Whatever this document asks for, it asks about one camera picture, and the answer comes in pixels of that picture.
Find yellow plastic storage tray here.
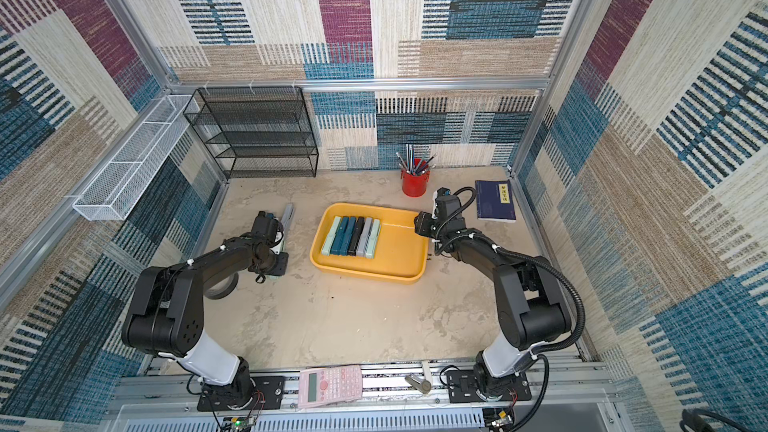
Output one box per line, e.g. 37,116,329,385
310,202,429,284

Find grey pruning pliers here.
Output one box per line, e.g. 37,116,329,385
356,217,373,257

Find black pruning pliers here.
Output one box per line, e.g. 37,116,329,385
347,216,366,256

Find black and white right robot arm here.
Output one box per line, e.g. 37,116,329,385
414,212,586,400

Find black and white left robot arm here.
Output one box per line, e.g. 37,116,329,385
121,236,289,410

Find red pen cup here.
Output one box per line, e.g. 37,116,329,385
401,168,430,198

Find tape roll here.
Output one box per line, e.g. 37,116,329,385
204,274,239,300

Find dark blue book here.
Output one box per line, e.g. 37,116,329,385
475,180,516,222

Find pink calculator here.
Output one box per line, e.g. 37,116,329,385
298,365,363,409

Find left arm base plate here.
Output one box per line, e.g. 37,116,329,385
196,376,285,412

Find black wire mesh shelf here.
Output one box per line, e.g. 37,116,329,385
183,86,319,180

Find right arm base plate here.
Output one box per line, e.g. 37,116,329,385
440,365,532,403

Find white wire mesh basket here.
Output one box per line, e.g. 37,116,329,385
73,95,190,221

